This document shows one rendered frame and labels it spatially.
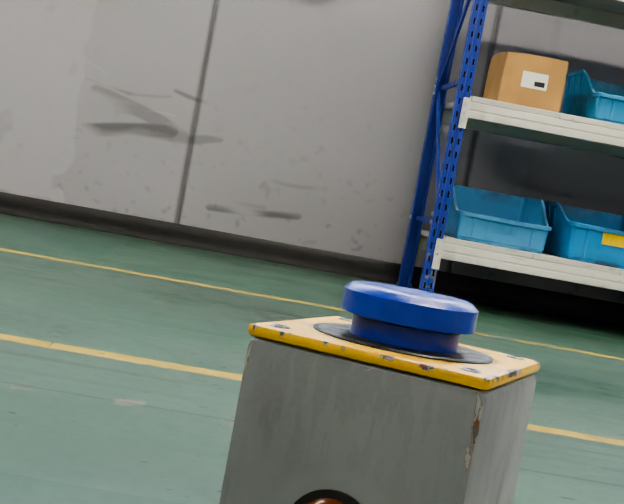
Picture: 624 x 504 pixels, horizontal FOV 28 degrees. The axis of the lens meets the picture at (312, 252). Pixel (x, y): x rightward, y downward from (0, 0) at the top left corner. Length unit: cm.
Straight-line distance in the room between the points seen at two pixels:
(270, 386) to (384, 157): 510
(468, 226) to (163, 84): 149
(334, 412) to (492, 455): 5
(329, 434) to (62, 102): 512
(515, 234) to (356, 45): 118
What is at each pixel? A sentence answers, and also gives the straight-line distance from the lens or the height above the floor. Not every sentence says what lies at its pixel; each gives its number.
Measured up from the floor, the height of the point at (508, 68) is 92.
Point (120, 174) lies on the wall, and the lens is 541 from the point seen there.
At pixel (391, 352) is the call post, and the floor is 31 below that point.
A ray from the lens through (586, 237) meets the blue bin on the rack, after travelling 486.
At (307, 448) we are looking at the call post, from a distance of 35.
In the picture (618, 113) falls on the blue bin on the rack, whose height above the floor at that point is 83.
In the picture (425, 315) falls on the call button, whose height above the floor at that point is 33.
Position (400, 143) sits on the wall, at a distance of 545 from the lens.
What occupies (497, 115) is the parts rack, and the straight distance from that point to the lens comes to 476.
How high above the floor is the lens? 36
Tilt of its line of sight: 3 degrees down
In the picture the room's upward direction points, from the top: 10 degrees clockwise
